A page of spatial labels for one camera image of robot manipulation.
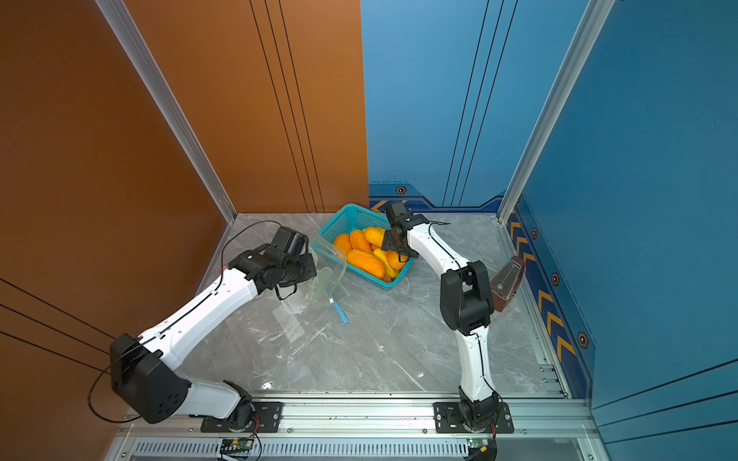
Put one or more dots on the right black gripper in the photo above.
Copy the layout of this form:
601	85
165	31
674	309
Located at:
388	236

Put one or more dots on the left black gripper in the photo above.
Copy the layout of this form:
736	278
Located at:
310	269

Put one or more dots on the clear green-zip bag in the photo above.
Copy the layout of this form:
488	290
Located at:
331	266

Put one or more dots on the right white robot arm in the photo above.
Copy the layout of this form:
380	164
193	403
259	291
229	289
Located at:
466	307

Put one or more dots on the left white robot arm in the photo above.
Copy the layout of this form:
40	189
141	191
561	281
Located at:
144	369

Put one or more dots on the yellow top mango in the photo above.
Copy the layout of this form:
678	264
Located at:
374	236

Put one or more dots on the slim yellow mango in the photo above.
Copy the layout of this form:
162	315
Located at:
391	273

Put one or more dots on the clear blue-zip bag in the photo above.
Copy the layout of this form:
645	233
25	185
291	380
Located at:
304	316

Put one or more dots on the teal plastic basket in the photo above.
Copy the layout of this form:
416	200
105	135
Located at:
344	230

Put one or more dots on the dark red metronome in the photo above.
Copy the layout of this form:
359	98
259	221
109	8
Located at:
506	281

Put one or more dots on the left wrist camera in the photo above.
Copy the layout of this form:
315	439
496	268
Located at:
289	243

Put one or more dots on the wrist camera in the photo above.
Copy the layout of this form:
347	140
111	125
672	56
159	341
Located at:
398	215
289	243

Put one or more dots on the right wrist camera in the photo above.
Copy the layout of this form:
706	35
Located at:
398	215

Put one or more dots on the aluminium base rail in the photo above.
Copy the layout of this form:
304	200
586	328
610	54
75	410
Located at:
371	426

